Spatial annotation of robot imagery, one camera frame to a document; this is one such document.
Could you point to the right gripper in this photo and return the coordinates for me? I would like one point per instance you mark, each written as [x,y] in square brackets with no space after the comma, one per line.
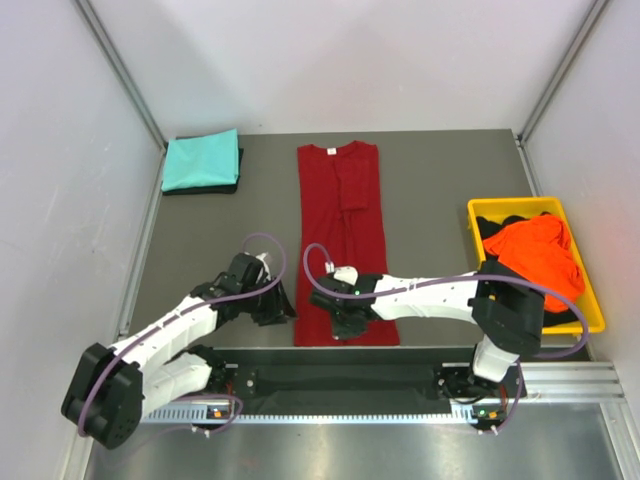
[341,332]

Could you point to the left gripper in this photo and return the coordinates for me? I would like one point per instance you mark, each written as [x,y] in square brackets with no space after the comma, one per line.
[277,308]

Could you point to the dark red t-shirt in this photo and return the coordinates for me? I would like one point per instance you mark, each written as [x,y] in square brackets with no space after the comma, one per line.
[341,210]

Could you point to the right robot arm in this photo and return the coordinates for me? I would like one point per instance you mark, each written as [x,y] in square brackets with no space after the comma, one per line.
[504,306]

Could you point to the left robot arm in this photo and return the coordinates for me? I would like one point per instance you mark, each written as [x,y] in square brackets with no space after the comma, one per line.
[114,387]

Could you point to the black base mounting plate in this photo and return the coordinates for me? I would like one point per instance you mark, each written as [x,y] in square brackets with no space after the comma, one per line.
[351,381]

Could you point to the black garment in bin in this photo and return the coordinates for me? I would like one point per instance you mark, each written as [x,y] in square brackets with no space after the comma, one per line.
[492,225]

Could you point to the folded teal t-shirt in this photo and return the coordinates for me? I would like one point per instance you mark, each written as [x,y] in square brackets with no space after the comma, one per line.
[218,142]

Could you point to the orange t-shirt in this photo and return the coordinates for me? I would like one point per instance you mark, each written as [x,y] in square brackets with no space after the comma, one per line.
[540,250]

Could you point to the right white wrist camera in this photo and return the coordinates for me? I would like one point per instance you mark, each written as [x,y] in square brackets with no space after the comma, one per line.
[345,274]

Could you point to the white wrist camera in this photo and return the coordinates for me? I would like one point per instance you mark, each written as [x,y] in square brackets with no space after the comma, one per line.
[266,263]
[345,274]

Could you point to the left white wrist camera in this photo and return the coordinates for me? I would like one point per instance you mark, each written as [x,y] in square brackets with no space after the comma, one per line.
[266,263]

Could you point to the grey slotted cable duct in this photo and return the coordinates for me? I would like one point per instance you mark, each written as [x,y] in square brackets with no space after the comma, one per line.
[203,414]

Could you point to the aluminium frame rail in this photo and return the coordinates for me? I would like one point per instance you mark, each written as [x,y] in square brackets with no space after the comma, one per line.
[572,382]

